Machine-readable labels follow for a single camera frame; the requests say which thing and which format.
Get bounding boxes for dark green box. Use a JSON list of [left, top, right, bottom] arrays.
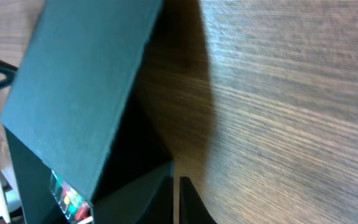
[[0, 0, 173, 223]]

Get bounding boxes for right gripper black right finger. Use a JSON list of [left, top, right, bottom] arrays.
[[179, 176, 216, 224]]

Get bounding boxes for clear screwdriver set case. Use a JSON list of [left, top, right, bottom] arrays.
[[50, 171, 94, 224]]

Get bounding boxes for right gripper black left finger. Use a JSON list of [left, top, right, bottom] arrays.
[[141, 177, 173, 224]]

